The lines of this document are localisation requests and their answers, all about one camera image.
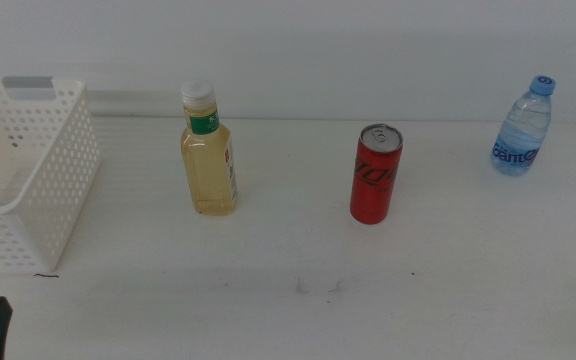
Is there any yellow tea bottle white cap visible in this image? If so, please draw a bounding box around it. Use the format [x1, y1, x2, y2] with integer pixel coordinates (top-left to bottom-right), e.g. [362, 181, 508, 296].
[179, 79, 240, 217]

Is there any red soda can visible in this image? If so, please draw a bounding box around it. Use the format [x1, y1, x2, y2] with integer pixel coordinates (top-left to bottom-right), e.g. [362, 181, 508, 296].
[349, 123, 404, 226]

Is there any clear water bottle blue cap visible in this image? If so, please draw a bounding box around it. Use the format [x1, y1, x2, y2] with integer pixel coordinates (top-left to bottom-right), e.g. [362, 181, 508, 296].
[489, 74, 558, 178]

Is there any white perforated plastic basket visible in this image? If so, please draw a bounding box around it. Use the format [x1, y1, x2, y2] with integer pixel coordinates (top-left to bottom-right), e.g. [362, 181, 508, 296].
[0, 76, 102, 275]

